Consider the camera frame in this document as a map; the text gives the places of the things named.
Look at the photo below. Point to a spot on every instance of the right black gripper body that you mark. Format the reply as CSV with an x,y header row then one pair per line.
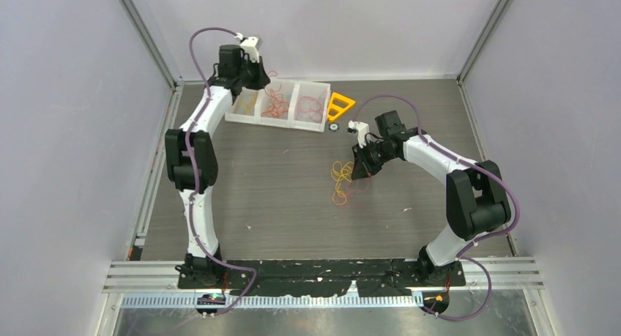
x,y
376,154

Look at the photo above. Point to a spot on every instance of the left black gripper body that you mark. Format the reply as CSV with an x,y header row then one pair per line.
x,y
249,73

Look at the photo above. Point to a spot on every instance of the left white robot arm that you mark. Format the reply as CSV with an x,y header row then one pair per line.
x,y
191,162

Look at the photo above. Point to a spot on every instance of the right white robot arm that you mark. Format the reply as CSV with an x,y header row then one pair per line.
x,y
476,202

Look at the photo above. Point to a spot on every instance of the white three-compartment bin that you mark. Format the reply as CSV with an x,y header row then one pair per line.
x,y
284,103

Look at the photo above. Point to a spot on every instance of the small round token near bin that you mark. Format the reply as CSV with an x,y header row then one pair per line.
x,y
334,127

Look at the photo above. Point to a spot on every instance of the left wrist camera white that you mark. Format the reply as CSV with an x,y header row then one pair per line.
x,y
250,46

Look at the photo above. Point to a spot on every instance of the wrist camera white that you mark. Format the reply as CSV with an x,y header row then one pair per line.
x,y
250,46
360,129

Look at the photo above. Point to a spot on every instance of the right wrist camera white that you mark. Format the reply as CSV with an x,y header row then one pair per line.
x,y
360,129

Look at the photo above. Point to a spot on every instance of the yellow triangular plastic frame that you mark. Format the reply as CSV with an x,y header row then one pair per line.
x,y
338,105

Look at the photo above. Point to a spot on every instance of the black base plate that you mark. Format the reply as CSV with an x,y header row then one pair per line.
x,y
316,278

